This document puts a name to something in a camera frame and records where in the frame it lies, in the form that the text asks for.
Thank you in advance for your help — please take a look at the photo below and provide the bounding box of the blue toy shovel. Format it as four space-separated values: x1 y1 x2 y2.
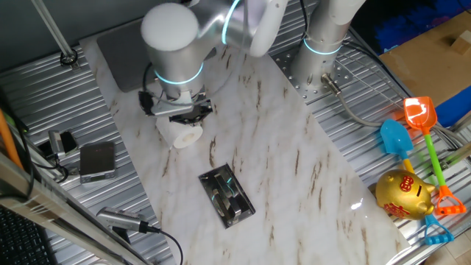
379 118 456 247

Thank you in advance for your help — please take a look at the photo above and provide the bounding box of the black keyboard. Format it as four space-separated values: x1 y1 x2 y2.
0 205 58 265

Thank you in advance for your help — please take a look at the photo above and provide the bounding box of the silver camera mount clamp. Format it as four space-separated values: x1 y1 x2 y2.
47 130 71 183

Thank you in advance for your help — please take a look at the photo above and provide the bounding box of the aluminium frame beam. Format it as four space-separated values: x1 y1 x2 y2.
0 152 148 265

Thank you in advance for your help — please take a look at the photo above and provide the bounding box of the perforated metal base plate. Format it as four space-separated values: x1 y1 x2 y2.
275 43 353 106

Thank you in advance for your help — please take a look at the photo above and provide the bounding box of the brown cardboard box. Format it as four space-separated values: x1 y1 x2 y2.
378 10 471 107

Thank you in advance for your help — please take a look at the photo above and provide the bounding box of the white camera pole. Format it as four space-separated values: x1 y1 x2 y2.
31 0 80 71

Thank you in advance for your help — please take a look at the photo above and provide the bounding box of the grey fabric pad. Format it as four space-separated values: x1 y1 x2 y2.
96 18 218 93

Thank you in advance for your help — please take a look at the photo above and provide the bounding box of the silver depth camera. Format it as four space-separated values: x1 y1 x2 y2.
96 206 148 244

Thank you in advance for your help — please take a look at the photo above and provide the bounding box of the black camera cable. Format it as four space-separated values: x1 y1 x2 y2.
139 220 185 265

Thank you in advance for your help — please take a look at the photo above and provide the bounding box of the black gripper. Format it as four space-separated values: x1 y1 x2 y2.
168 98 215 127

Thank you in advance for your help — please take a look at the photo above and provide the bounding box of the large wooden block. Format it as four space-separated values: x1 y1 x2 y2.
450 29 471 56

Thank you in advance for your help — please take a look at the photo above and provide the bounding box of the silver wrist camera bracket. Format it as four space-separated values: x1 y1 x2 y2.
149 91 196 118

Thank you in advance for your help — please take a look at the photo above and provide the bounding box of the orange toy shovel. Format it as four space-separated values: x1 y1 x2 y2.
403 96 467 216

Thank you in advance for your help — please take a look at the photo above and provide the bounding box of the black round wrist camera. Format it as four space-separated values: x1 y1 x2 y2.
138 90 155 117

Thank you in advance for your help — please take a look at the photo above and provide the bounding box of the golden piggy bank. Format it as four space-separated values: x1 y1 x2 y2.
375 169 436 221

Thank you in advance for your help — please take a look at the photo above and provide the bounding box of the orange pole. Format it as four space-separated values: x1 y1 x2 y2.
0 108 24 170

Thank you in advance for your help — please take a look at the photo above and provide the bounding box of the long gripper cable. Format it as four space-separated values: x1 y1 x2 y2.
198 0 251 104

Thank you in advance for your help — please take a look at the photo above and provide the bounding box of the white toilet paper roll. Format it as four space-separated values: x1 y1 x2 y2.
155 116 204 150

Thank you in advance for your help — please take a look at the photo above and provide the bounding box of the grey base power cable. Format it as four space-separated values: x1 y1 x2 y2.
320 72 386 128

